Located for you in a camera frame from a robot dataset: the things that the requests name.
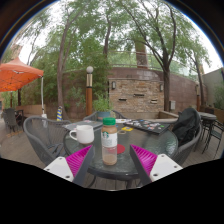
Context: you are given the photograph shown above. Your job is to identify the orange patio umbrella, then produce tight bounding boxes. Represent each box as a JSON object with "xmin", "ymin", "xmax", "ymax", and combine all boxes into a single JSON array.
[{"xmin": 0, "ymin": 56, "xmax": 48, "ymax": 119}]

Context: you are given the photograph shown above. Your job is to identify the white sticker sheet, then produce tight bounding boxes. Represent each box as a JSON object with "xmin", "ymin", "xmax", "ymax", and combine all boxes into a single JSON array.
[{"xmin": 114, "ymin": 118, "xmax": 133, "ymax": 125}]

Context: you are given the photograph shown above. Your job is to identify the green-capped coffee drink bottle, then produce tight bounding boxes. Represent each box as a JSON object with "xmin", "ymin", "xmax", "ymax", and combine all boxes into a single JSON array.
[{"xmin": 100, "ymin": 117, "xmax": 119, "ymax": 166}]

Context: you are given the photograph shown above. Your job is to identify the black jacket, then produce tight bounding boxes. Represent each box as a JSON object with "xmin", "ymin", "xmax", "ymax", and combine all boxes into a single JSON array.
[{"xmin": 171, "ymin": 107, "xmax": 202, "ymax": 147}]

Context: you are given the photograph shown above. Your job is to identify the blue and yellow striped cone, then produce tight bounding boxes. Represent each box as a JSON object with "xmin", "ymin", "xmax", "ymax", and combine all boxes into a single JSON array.
[{"xmin": 55, "ymin": 105, "xmax": 64, "ymax": 122}]

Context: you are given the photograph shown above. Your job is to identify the group of dark patio chairs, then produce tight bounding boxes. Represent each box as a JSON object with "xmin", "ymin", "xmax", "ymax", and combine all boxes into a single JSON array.
[{"xmin": 1, "ymin": 107, "xmax": 24, "ymax": 133}]

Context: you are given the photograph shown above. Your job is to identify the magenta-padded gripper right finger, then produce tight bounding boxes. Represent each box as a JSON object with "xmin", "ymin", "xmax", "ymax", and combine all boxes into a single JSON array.
[{"xmin": 129, "ymin": 143, "xmax": 184, "ymax": 187}]

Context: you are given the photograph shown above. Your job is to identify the flat round red coaster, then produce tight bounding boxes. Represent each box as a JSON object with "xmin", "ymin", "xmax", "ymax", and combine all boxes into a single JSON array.
[{"xmin": 116, "ymin": 143, "xmax": 127, "ymax": 155}]

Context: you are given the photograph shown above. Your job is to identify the black laptop with stickers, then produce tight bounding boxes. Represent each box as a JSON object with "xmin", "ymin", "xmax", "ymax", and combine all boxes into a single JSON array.
[{"xmin": 123, "ymin": 119, "xmax": 171, "ymax": 135}]

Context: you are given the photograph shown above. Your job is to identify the globe-topped lamp post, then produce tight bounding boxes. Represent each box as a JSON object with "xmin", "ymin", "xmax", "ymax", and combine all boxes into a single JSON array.
[{"xmin": 85, "ymin": 65, "xmax": 95, "ymax": 117}]

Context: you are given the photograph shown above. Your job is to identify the grey laptop with stickers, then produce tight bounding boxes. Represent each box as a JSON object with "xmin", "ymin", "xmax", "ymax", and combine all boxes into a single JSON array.
[{"xmin": 62, "ymin": 119, "xmax": 104, "ymax": 132}]

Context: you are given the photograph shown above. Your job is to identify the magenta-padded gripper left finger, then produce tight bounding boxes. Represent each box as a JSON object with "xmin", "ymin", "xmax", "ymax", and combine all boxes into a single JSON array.
[{"xmin": 43, "ymin": 144, "xmax": 96, "ymax": 188}]

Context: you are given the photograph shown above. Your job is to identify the grey wicker chair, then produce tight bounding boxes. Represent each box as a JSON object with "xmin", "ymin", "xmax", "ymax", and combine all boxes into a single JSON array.
[
  {"xmin": 173, "ymin": 116, "xmax": 204, "ymax": 166},
  {"xmin": 23, "ymin": 115, "xmax": 73, "ymax": 167},
  {"xmin": 83, "ymin": 109, "xmax": 128, "ymax": 123}
]

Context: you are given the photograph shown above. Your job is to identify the green plant in blue pot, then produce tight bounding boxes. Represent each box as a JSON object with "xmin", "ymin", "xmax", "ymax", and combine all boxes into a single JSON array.
[{"xmin": 92, "ymin": 94, "xmax": 114, "ymax": 122}]

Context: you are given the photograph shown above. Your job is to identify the white ceramic mug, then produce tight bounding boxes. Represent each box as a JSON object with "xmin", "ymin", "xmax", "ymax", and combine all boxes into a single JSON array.
[{"xmin": 68, "ymin": 124, "xmax": 96, "ymax": 145}]

